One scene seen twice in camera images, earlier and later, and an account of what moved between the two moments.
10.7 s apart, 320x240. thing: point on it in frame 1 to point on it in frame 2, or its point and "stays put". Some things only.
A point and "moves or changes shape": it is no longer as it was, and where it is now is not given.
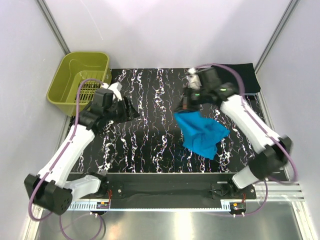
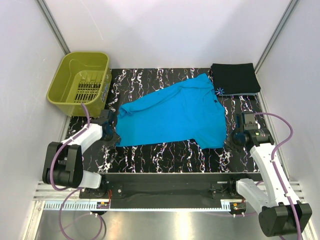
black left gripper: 129,114 to 115,139
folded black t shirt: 247,74 stays put
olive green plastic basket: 63,91 stays put
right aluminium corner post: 290,7 stays put
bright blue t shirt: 200,134 moves or changes shape
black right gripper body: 193,98 to 236,136
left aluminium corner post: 55,29 stays put
